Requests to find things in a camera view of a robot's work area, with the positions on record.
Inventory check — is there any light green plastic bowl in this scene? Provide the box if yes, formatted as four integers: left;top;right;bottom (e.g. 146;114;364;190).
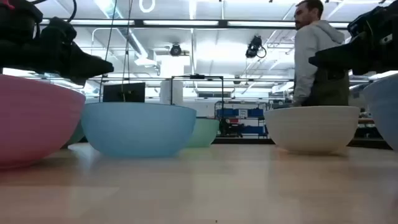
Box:
185;117;220;148

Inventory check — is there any light blue plastic bowl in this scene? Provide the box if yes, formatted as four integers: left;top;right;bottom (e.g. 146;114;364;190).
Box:
80;101;197;159

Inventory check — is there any black monitor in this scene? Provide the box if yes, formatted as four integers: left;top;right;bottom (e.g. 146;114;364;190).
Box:
102;82;146;103

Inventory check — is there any blue-grey plastic bowl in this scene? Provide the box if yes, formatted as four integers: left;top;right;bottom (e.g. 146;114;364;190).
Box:
363;73;398;151

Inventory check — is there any person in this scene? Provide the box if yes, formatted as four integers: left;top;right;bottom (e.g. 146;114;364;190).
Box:
292;0;351;108

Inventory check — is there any white plastic bowl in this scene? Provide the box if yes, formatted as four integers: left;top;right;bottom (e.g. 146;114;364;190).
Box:
263;105;361;156

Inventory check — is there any white column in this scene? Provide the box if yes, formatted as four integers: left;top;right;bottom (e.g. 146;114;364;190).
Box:
159;80;184;105

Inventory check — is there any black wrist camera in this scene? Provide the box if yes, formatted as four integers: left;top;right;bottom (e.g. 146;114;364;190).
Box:
39;17;78;47
347;5;388;38

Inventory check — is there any thin black background frame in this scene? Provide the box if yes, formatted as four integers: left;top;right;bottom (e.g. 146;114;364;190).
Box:
170;74;224;119

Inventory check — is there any black aluminium rig frame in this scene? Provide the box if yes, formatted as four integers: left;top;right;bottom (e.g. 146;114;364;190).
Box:
40;18;349;29

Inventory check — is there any pink plastic bowl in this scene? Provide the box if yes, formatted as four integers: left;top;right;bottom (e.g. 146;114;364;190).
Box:
0;73;87;170

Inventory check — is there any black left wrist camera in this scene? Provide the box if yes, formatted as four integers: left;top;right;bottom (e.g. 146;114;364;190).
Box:
39;17;78;47

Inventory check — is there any black ceiling camera with cable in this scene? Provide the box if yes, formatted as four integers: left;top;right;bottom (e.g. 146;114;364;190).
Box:
244;35;267;59

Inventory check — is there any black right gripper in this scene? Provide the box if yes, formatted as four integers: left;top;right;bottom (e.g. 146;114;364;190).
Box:
308;30;398;76

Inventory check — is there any shelf with blue bins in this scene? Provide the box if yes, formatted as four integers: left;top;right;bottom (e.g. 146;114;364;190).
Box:
214;101;270;139

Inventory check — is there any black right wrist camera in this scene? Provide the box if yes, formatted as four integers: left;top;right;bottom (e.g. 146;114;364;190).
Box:
347;5;388;38

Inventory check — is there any teal plastic bowl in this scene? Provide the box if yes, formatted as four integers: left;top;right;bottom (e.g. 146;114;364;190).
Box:
62;119;86;149

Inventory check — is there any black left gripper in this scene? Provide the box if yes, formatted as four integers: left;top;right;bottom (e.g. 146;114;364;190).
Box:
0;37;114;87

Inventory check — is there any black hanging cable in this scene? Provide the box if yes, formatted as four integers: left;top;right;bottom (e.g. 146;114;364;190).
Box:
98;0;119;103

